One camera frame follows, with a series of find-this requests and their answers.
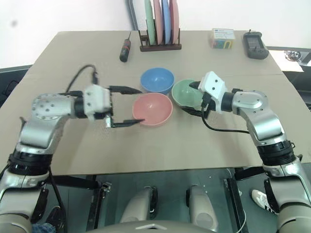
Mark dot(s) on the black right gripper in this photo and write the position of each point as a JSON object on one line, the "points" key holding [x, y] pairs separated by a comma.
{"points": [[207, 103]]}

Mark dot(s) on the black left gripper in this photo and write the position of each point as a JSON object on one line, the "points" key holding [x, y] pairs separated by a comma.
{"points": [[110, 106]]}

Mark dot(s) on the green bowl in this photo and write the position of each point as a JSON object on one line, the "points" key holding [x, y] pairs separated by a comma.
{"points": [[183, 93]]}

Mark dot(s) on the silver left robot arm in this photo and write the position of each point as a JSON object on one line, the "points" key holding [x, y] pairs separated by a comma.
{"points": [[43, 114]]}

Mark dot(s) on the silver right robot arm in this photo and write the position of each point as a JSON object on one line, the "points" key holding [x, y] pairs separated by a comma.
{"points": [[262, 116]]}

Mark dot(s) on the pink bowl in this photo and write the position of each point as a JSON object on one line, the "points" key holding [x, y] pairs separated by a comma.
{"points": [[153, 108]]}

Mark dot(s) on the blue bowl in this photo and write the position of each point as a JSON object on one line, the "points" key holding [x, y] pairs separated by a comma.
{"points": [[156, 78]]}

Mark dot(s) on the black red screwdriver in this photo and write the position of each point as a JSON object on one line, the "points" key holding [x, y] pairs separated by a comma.
{"points": [[125, 48]]}

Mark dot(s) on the dark wooden plate rack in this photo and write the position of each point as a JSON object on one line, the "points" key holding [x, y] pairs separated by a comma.
{"points": [[160, 47]]}

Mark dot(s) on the small colourful card box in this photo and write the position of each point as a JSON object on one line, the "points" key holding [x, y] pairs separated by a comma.
{"points": [[222, 38]]}

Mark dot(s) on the pink plate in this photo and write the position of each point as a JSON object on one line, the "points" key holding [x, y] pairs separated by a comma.
{"points": [[175, 21], [158, 21]]}

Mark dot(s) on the black handheld remote controller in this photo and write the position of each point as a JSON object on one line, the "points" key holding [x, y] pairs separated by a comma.
{"points": [[255, 46]]}

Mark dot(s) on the blue plate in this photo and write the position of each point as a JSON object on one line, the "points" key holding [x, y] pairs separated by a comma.
{"points": [[166, 21]]}

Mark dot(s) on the green plate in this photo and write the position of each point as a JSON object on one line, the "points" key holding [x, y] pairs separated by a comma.
{"points": [[149, 21]]}

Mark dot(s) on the beige rounded robot leg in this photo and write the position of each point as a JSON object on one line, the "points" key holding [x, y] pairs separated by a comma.
{"points": [[139, 204], [202, 208]]}

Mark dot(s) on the black side table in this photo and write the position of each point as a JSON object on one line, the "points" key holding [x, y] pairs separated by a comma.
{"points": [[12, 80]]}

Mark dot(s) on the beige robot torso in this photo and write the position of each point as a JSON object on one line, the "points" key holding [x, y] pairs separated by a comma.
{"points": [[145, 227]]}

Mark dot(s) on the white sneaker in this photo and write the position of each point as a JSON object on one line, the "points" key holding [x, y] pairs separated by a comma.
{"points": [[263, 200]]}

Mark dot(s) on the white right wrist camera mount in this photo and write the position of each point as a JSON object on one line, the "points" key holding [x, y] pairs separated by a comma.
{"points": [[213, 85]]}

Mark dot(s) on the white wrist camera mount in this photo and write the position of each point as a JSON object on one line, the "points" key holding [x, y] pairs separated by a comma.
{"points": [[213, 85], [96, 99]]}

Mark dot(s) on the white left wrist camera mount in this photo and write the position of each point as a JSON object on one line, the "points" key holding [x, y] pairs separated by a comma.
{"points": [[96, 99]]}

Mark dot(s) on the black table frame bar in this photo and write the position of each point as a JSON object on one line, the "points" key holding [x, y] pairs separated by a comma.
{"points": [[77, 182], [234, 194]]}

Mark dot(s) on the black metal tube frame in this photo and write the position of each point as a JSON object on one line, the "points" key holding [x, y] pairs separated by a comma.
{"points": [[133, 14]]}

